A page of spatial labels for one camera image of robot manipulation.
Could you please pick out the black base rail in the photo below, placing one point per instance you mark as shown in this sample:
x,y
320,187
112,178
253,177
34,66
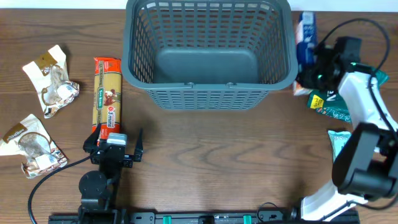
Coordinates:
x,y
202,217

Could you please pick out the lower white brown snack bag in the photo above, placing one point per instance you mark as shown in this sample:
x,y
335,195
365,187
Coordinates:
x,y
30,139

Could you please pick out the blue food box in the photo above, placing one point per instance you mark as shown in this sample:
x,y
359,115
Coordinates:
x,y
306,39

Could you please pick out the white brown snack bag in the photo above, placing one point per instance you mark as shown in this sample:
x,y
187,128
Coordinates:
x,y
30,139
49,76

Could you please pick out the white teal tissue pack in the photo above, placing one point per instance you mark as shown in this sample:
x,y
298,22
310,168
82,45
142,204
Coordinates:
x,y
338,141

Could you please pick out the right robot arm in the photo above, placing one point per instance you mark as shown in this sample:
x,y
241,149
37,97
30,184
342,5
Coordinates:
x,y
366,167

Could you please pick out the upper white brown snack bag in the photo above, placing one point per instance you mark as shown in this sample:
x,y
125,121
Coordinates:
x,y
49,76

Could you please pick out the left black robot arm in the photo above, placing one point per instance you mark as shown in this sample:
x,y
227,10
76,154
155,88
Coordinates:
x,y
99,187

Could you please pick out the grey plastic basket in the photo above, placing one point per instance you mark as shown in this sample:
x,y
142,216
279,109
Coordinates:
x,y
209,55

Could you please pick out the green Nescafe coffee bag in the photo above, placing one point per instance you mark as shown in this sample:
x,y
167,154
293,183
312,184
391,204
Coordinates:
x,y
334,104

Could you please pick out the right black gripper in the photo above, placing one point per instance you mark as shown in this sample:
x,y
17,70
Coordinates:
x,y
306,78

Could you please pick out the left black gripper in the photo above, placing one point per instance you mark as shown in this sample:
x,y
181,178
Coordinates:
x,y
91,146

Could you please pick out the San Remo spaghetti pack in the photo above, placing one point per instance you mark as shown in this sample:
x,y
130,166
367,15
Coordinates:
x,y
107,96

